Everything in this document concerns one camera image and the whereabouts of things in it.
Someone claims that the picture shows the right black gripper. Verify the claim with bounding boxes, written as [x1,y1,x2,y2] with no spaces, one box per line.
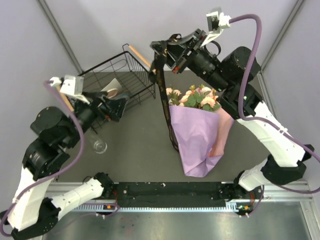
[149,30,230,94]

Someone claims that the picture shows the black ribbon gold lettering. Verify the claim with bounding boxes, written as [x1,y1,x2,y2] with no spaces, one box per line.
[148,33,181,152]

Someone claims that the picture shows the pink flower bouquet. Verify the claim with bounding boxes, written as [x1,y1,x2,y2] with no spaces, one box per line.
[166,84,221,112]

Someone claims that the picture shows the purple wrapping paper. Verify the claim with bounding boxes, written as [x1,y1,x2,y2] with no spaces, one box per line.
[169,105,223,178]

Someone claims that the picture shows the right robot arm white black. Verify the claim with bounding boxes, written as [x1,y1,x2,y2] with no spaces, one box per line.
[149,29,314,198]

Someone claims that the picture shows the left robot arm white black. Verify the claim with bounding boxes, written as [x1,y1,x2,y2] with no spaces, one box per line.
[0,93,130,240]

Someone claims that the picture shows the clear glass vase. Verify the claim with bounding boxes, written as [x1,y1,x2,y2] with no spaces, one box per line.
[87,129,108,154]

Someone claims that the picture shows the cream plate in basket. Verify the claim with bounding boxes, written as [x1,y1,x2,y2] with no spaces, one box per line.
[107,88,118,99]

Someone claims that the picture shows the dark teal plate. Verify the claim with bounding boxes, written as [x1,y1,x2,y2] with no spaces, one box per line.
[117,92,132,100]

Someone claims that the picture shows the white plate in basket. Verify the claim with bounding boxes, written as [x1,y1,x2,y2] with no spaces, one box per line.
[100,78,122,92]

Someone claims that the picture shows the pink inner wrapping paper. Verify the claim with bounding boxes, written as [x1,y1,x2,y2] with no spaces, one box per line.
[208,108,234,157]

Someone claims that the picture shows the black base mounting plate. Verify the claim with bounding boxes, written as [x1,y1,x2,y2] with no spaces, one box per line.
[114,182,239,200]

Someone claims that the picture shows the black wire basket wooden handles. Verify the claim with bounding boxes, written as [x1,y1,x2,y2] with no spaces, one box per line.
[58,43,157,111]

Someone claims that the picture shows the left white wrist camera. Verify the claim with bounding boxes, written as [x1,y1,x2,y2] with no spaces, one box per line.
[49,75,91,105]

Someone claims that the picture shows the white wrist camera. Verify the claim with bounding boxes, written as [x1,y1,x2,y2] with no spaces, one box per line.
[201,7,231,47]
[49,75,91,105]

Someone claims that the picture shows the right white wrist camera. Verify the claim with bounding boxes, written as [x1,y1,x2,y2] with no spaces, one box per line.
[201,7,231,47]

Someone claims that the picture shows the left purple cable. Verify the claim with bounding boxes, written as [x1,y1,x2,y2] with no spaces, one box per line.
[0,79,121,236]

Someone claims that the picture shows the grey slotted cable duct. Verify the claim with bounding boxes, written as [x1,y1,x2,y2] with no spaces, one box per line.
[73,201,253,213]

